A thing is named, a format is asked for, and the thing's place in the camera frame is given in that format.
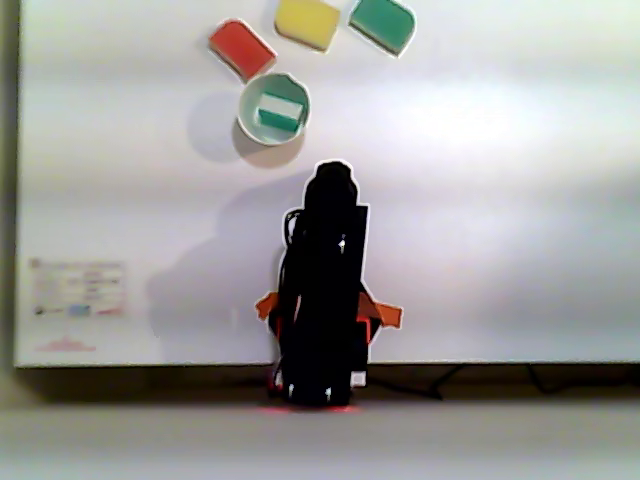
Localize green sponge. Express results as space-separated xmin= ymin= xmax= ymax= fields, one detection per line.
xmin=256 ymin=89 xmax=308 ymax=134
xmin=347 ymin=0 xmax=418 ymax=59

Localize white paper cup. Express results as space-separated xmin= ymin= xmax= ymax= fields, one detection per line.
xmin=235 ymin=71 xmax=312 ymax=147

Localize yellow sponge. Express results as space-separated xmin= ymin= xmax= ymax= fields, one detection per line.
xmin=273 ymin=0 xmax=343 ymax=54

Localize red sponge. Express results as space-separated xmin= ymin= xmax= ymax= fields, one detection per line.
xmin=207 ymin=18 xmax=279 ymax=84

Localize white printed label sticker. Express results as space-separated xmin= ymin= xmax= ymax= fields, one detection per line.
xmin=27 ymin=256 xmax=128 ymax=320

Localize thin black wrist wires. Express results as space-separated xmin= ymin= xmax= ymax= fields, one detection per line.
xmin=281 ymin=209 xmax=304 ymax=249

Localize black cable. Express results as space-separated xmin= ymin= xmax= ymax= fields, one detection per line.
xmin=367 ymin=363 xmax=469 ymax=401
xmin=523 ymin=363 xmax=640 ymax=397

